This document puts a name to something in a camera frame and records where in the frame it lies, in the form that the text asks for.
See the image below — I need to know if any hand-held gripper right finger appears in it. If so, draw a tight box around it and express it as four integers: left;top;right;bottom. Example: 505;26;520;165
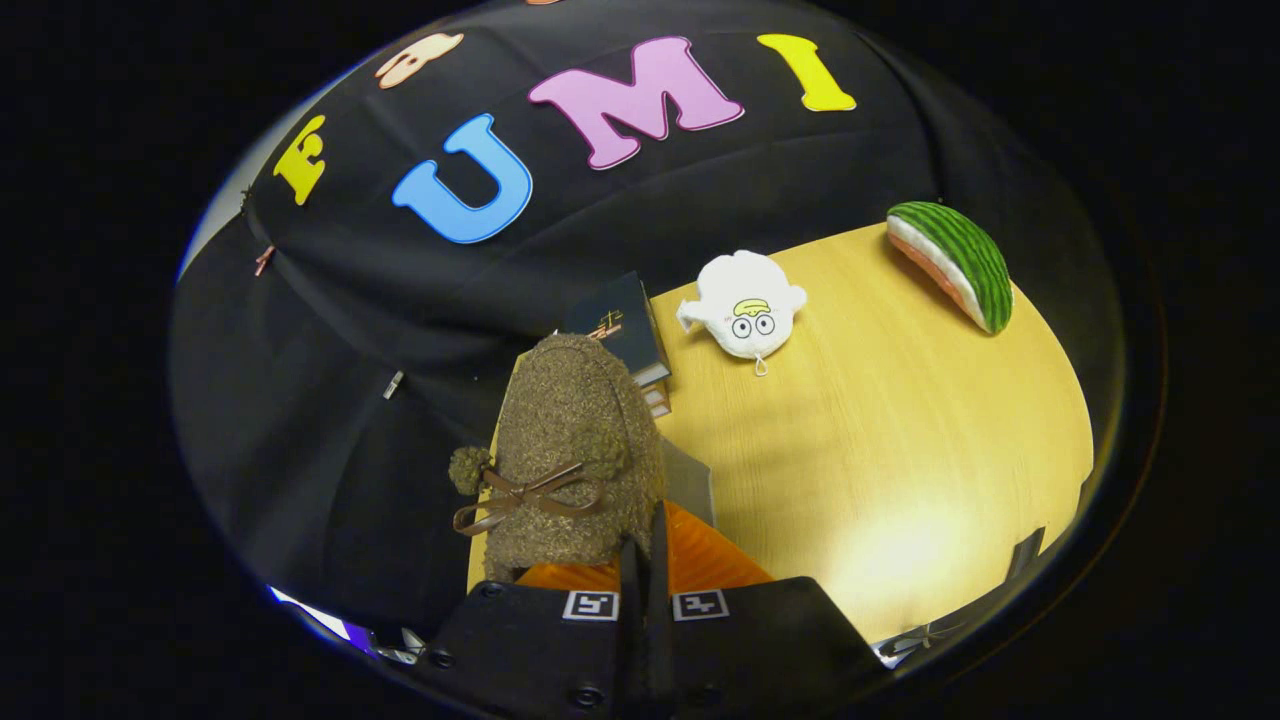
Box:
650;500;886;719

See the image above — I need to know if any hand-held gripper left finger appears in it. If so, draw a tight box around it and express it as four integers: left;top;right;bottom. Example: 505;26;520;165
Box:
425;540;644;719

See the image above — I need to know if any grey fabric storage box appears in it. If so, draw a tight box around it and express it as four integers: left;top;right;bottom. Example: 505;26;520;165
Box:
655;434;718;530

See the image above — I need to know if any brown fuzzy shoe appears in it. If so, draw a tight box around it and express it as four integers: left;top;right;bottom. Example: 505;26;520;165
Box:
447;332;667;583

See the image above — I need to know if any white metal stand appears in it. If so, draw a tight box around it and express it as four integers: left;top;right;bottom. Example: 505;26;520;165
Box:
378;627;428;668

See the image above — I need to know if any dark hardcover book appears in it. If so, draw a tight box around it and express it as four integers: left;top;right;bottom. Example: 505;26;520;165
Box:
562;270;672;390

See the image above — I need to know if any white plush toy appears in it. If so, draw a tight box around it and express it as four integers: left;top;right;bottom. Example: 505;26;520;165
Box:
676;249;809;377

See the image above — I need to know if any watermelon slice plush toy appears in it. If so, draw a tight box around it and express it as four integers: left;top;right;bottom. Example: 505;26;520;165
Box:
885;200;1015;336

